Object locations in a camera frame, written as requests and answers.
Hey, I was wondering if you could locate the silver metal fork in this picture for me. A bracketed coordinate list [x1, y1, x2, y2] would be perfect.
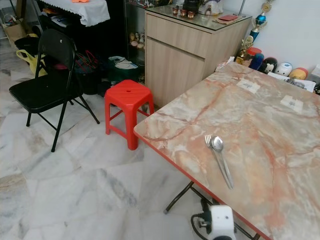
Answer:
[204, 134, 232, 189]

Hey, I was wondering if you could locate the black folding chair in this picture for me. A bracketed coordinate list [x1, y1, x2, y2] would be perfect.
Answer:
[8, 28, 101, 153]

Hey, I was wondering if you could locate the yellow plastic bag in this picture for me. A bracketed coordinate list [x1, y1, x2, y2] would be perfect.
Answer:
[15, 48, 48, 78]

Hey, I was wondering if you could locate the dark plaid bag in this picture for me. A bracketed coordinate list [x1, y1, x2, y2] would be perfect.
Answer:
[75, 49, 100, 76]

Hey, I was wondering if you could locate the red plastic stool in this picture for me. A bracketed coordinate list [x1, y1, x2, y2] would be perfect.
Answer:
[104, 79, 155, 151]

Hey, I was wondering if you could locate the green container with white lid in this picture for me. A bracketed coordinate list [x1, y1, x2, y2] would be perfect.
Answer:
[106, 55, 141, 85]

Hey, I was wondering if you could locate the white lace cloth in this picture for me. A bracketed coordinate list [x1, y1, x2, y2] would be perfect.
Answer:
[38, 0, 111, 27]

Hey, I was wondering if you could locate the light wooden cabinet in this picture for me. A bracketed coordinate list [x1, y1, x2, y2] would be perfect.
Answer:
[144, 4, 253, 109]

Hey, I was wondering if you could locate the black metal table leg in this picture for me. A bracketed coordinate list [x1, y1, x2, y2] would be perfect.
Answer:
[163, 181, 203, 215]

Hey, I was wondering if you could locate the silver metal spoon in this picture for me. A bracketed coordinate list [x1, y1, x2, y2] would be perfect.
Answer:
[211, 136, 235, 190]

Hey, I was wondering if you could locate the flat red box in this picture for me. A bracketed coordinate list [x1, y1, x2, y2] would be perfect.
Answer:
[218, 14, 239, 22]

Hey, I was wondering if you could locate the small white paper label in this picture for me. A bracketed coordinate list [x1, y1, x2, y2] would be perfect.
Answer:
[236, 78, 262, 95]
[280, 95, 305, 114]

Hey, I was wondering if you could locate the small gold trophy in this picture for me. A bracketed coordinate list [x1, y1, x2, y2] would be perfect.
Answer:
[236, 35, 255, 65]

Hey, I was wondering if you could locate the red lidded jar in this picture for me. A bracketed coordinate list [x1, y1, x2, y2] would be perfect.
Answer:
[247, 47, 263, 65]

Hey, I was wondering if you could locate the black and white doll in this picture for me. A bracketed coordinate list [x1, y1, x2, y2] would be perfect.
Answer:
[262, 57, 278, 74]

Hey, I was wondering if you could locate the blue and gold trophy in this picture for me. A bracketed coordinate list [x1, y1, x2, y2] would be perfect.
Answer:
[249, 0, 278, 44]

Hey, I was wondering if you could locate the white round toy figure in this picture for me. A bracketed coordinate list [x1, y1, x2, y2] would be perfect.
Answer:
[275, 61, 294, 77]

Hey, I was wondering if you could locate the yellow and orange toy figure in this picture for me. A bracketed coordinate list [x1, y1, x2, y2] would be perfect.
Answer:
[289, 67, 309, 81]

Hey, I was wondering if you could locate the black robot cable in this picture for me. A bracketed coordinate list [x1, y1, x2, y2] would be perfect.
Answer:
[190, 198, 212, 235]

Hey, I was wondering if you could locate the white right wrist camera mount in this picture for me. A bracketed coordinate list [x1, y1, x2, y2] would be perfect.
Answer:
[209, 205, 237, 240]

